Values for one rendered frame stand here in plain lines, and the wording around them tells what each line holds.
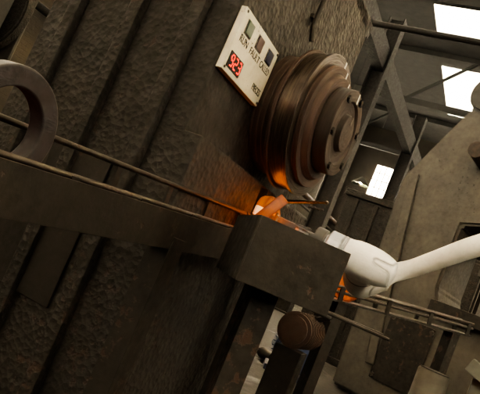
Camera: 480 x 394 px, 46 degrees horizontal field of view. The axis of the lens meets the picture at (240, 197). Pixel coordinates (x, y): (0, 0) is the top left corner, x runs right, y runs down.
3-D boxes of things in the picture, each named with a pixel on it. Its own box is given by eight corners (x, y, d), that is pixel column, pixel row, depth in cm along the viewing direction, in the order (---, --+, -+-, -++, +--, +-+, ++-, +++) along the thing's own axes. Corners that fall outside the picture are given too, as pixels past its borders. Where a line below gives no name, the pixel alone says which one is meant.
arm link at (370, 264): (335, 262, 156) (334, 276, 168) (388, 288, 151) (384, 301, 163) (352, 230, 159) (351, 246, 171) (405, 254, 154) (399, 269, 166)
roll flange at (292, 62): (220, 155, 167) (281, 15, 172) (272, 196, 209) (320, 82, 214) (249, 165, 163) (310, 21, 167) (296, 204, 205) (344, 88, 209)
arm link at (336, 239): (339, 266, 167) (320, 257, 169) (352, 238, 167) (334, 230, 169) (334, 266, 158) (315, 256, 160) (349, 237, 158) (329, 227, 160)
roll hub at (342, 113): (302, 155, 168) (337, 71, 170) (325, 181, 193) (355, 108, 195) (319, 160, 165) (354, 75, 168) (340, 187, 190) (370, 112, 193)
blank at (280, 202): (274, 198, 159) (281, 208, 159) (287, 189, 174) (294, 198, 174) (234, 230, 165) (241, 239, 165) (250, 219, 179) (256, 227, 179)
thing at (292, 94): (249, 165, 163) (310, 21, 167) (296, 204, 205) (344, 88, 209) (268, 171, 160) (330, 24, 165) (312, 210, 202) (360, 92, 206)
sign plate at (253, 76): (215, 66, 148) (241, 5, 149) (250, 105, 171) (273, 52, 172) (222, 67, 147) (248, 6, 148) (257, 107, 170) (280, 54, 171)
